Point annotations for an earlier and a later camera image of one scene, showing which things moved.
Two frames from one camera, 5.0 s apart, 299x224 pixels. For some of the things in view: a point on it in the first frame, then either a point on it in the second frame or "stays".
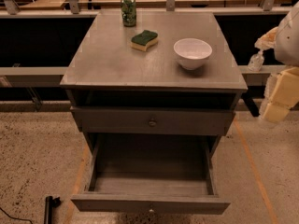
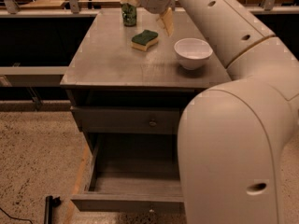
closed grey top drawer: (153, 121) stays
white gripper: (288, 39) → (149, 0)
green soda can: (128, 7) stays
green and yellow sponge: (144, 39) stays
